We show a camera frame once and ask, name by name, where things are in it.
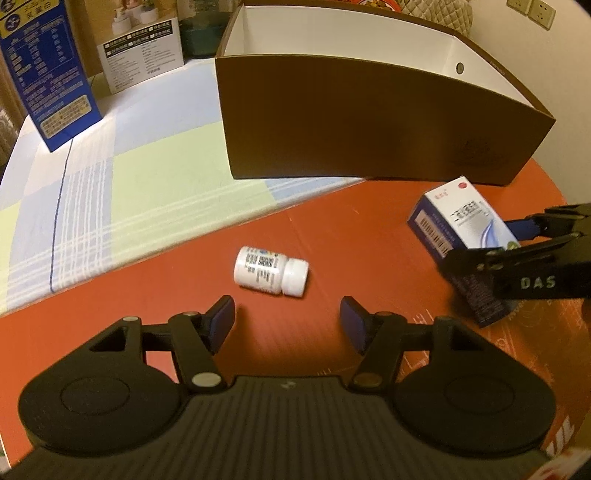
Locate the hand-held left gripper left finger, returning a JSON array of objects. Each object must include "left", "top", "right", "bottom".
[{"left": 88, "top": 295, "right": 238, "bottom": 390}]

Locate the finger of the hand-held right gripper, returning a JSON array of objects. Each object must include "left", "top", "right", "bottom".
[
  {"left": 438, "top": 247, "right": 505, "bottom": 283},
  {"left": 503, "top": 203, "right": 591, "bottom": 241}
]

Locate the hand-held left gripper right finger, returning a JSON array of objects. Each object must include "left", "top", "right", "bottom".
[{"left": 339, "top": 296, "right": 484, "bottom": 388}]

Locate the blue white medicine box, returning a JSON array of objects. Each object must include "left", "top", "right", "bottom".
[{"left": 407, "top": 175, "right": 521, "bottom": 329}]

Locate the white pill bottle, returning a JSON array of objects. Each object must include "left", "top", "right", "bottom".
[{"left": 233, "top": 246, "right": 310, "bottom": 297}]

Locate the brown cardboard box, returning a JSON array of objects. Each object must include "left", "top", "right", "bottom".
[{"left": 215, "top": 0, "right": 557, "bottom": 187}]

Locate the red printed cardboard sheet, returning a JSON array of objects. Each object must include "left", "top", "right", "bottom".
[{"left": 0, "top": 159, "right": 591, "bottom": 480}]

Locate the checkered tablecloth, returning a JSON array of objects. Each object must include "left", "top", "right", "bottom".
[{"left": 0, "top": 55, "right": 371, "bottom": 318}]

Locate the beige quilted chair cover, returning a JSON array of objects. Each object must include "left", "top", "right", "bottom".
[{"left": 392, "top": 0, "right": 474, "bottom": 34}]

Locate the red snack package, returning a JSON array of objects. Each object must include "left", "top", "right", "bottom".
[{"left": 342, "top": 0, "right": 399, "bottom": 11}]

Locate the white product box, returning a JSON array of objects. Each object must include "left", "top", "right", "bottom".
[{"left": 96, "top": 0, "right": 186, "bottom": 96}]

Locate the beige patterned curtain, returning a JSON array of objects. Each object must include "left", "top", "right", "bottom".
[{"left": 0, "top": 92, "right": 26, "bottom": 160}]

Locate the tall blue carton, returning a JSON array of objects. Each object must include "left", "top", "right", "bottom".
[{"left": 0, "top": 0, "right": 103, "bottom": 153}]

